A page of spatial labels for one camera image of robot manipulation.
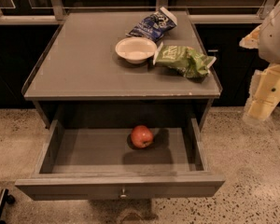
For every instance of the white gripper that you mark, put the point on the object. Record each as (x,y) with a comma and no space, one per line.
(275,39)

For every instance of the red apple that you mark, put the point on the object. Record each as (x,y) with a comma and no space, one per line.
(142,136)

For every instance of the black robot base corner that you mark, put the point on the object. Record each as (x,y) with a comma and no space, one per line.
(5,198)

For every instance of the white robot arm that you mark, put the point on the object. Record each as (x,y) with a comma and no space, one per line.
(264,91)

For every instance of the grey cabinet counter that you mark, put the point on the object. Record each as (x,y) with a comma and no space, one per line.
(82,65)

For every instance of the open grey top drawer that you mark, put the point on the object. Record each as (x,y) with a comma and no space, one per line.
(95,164)

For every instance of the small metal drawer knob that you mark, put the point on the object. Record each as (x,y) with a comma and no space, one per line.
(123,194)

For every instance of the green chip bag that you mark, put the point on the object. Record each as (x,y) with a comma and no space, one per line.
(187,61)

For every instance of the blue chip bag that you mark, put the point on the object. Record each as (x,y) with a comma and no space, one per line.
(155,25)

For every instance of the white round bowl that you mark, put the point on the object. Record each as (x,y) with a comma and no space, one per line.
(135,49)

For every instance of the metal railing frame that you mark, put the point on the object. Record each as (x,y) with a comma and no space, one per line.
(200,11)

